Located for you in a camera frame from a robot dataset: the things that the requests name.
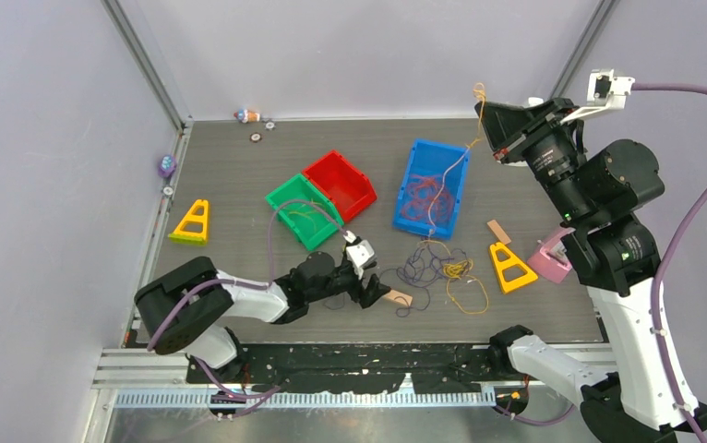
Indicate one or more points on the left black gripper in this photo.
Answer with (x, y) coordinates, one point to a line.
(365, 295)

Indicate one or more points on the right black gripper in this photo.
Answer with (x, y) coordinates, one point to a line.
(508, 127)

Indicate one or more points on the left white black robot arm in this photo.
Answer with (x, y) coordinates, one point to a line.
(181, 310)

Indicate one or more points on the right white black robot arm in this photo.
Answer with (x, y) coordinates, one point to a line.
(615, 258)

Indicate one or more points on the white metronome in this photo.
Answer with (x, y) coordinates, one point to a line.
(533, 101)

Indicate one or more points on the orange wooden block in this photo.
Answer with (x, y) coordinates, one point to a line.
(399, 298)

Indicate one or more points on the green plastic bin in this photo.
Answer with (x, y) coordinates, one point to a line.
(306, 211)

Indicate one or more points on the red plastic bin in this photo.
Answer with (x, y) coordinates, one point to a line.
(349, 189)

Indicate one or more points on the blue plastic bin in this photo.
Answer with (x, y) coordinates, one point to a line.
(429, 199)

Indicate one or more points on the small orange block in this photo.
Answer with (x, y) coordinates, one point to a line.
(499, 232)

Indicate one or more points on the pink metronome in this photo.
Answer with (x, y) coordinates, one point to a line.
(549, 259)

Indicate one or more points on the small figurine toy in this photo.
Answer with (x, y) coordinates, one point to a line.
(247, 116)

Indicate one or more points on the purple round toy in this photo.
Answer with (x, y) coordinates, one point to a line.
(167, 166)

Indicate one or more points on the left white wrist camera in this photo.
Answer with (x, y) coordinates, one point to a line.
(358, 254)

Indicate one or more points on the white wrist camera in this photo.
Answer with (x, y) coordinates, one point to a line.
(607, 92)
(358, 254)

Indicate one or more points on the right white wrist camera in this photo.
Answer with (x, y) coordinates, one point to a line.
(607, 92)

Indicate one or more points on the right yellow triangle frame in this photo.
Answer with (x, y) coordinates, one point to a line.
(504, 259)

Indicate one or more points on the yellow triangle frame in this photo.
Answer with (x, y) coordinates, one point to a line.
(504, 259)
(193, 229)

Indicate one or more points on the left yellow triangle frame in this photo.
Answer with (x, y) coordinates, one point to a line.
(193, 229)

